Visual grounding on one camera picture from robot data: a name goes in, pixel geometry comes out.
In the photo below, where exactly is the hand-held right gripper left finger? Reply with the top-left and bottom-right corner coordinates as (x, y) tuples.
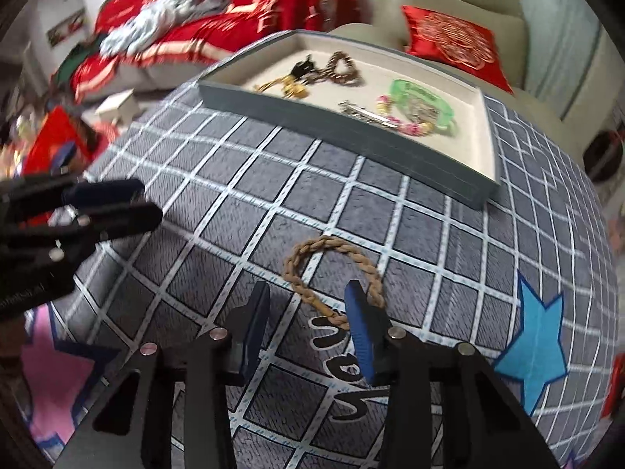
(51, 281), (271, 469)

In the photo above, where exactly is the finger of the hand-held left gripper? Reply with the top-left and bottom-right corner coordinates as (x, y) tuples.
(0, 202), (164, 265)
(0, 171), (147, 226)

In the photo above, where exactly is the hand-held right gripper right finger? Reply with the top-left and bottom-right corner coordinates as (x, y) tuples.
(344, 281), (560, 469)

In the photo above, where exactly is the braided rope bracelet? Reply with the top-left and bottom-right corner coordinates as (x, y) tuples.
(283, 235), (386, 331)

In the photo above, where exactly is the grey-blue jewelry tray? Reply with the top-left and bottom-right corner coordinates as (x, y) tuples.
(198, 29), (503, 207)

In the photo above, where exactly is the yellow cord bracelet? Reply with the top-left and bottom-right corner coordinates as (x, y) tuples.
(254, 71), (325, 101)

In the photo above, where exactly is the silver hair clip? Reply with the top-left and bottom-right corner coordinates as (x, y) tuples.
(338, 100), (391, 130)

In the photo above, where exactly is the black hair clip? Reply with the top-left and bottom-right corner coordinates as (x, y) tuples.
(288, 55), (318, 81)

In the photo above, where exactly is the small silver earring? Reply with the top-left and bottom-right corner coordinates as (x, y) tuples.
(405, 95), (438, 120)

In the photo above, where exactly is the green transparent bangle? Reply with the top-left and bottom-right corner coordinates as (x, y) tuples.
(388, 79), (460, 132)

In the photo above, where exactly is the brown wooden bead bracelet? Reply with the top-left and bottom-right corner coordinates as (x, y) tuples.
(325, 50), (364, 88)

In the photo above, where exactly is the small white box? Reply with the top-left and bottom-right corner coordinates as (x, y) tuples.
(94, 89), (140, 120)

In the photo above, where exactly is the grey checked blanket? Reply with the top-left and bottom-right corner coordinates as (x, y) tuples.
(29, 29), (616, 469)

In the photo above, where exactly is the light grey sofa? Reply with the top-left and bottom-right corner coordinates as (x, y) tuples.
(112, 49), (230, 91)

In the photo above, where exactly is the light blue cloth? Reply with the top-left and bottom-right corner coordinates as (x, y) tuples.
(98, 0), (206, 57)

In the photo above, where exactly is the red printed sofa blanket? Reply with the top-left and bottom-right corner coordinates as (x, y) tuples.
(68, 0), (362, 103)

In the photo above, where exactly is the red object with black print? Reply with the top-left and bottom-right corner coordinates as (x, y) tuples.
(600, 376), (625, 421)

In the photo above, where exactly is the red embroidered cushion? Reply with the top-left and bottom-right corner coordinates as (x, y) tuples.
(400, 5), (514, 95)

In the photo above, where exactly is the pale blue curtain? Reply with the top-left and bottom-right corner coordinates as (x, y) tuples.
(518, 0), (611, 123)

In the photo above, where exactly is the small wall picture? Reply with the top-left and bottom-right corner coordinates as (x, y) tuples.
(46, 10), (89, 47)

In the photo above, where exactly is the pink yellow beaded bracelet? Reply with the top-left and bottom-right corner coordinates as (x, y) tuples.
(375, 95), (438, 138)

